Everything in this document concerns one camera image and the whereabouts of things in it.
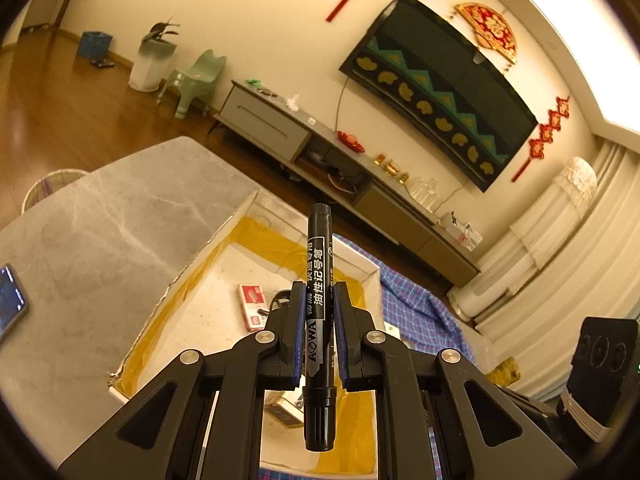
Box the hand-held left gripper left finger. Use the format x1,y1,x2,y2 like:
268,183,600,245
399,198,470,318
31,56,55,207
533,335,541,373
57,280,307,480

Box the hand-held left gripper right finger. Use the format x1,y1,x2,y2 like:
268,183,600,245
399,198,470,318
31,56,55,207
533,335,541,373
332,280,581,480

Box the red white card packet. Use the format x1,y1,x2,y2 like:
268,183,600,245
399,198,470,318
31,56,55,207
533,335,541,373
238,283,274,333

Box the black marker pen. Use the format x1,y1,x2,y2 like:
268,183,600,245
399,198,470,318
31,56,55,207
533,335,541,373
303,203,337,453

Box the white cardboard box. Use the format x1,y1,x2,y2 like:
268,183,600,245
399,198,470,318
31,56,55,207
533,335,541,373
107,189,384,479

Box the blue plaid cloth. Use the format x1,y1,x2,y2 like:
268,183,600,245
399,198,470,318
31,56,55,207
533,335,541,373
260,232,481,480

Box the yellow crumpled item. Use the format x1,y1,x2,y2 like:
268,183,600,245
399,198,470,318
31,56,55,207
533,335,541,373
489,357,522,387

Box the cream curtain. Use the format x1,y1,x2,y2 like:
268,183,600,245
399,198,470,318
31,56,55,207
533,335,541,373
509,139,640,397

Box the white standing air conditioner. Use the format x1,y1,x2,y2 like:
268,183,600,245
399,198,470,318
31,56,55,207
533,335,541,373
447,157,599,322

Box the white printed carton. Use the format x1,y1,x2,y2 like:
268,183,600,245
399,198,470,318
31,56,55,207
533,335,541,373
442,211,481,251

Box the clear glass jars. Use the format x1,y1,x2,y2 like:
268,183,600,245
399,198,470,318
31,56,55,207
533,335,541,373
409,177,444,211

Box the gold ornaments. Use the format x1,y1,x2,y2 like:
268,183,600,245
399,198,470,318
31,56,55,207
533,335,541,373
373,153,411,185

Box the red ornament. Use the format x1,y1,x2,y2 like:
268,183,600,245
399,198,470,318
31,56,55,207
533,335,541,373
337,130,366,154

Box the grey television cabinet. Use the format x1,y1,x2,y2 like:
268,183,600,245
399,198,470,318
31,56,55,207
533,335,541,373
210,78,482,289

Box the television with patterned cover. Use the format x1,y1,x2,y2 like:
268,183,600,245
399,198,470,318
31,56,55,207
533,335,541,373
338,0,539,194

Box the green plastic chair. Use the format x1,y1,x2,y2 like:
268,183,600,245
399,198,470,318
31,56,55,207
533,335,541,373
156,48,228,120

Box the wicker basket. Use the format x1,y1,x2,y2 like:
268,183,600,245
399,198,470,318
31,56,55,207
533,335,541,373
22,168,91,211

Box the black smartphone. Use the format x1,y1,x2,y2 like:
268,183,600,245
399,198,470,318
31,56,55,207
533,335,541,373
0,263,30,344

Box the white planter with plant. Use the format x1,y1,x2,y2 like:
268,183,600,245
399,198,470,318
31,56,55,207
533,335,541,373
128,15,180,93

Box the ceiling light panel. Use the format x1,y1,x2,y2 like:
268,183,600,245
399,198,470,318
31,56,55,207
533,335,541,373
489,0,640,134

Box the red gold fan decoration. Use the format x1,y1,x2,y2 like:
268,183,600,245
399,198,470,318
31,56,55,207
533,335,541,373
454,2,519,65

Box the blue plastic crate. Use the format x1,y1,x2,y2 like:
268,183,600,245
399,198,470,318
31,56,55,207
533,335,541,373
78,30,112,60

